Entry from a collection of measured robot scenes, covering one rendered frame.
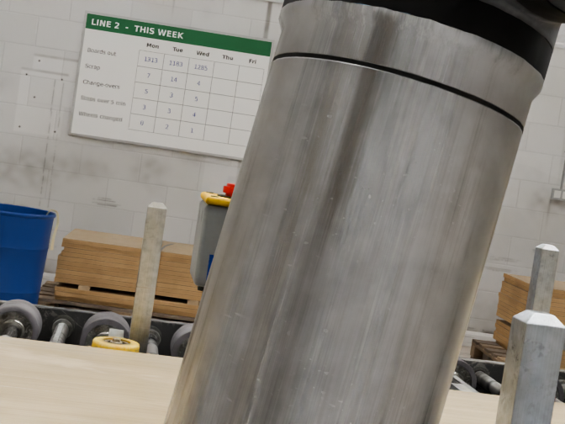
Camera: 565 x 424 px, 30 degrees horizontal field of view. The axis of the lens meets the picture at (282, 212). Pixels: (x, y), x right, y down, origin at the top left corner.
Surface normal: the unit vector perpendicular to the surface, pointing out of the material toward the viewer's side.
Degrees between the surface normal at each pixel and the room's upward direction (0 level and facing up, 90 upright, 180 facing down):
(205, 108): 90
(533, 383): 90
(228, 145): 90
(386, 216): 85
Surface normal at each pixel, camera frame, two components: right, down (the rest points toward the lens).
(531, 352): 0.14, 0.07
